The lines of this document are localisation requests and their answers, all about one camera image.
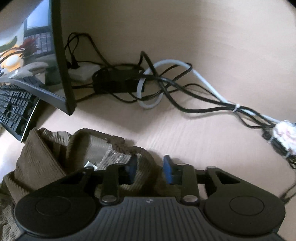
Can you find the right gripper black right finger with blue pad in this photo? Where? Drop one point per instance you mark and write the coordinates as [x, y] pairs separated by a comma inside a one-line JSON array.
[[183, 175]]

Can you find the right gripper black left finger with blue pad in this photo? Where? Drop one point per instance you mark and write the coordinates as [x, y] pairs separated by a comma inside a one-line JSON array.
[[114, 176]]

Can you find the brown polka dot knit sweater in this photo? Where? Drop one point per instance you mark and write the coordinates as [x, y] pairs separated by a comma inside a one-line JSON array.
[[49, 156]]

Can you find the black power adapter brick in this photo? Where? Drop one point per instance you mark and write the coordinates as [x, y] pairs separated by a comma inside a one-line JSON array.
[[114, 80]]

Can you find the white power adapter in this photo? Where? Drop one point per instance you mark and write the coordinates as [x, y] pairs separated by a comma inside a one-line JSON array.
[[84, 72]]

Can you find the black keyboard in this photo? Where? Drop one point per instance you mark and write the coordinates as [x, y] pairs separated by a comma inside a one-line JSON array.
[[18, 110]]

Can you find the black computer monitor left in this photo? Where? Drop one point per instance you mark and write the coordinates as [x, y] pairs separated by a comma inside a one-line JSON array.
[[32, 51]]

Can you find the white cable tie wrap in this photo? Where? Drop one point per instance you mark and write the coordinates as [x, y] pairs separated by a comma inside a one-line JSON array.
[[284, 132]]

